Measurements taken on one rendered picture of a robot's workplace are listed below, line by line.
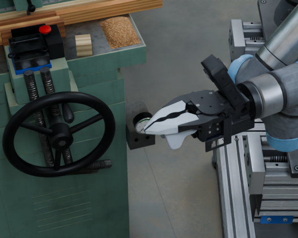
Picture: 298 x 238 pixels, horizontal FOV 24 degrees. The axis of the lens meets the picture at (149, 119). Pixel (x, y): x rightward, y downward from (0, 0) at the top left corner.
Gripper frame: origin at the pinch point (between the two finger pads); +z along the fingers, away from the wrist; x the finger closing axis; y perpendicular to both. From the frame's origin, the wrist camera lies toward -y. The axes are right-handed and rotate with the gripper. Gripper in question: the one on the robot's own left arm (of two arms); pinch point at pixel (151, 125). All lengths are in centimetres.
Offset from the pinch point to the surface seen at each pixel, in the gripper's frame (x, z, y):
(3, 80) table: 67, 12, 27
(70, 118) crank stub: 41.2, 2.9, 25.1
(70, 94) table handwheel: 47, 0, 23
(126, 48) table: 63, -21, 25
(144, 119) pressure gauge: 58, -23, 47
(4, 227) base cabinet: 77, 20, 86
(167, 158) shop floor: 106, -51, 110
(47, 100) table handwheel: 47, 6, 22
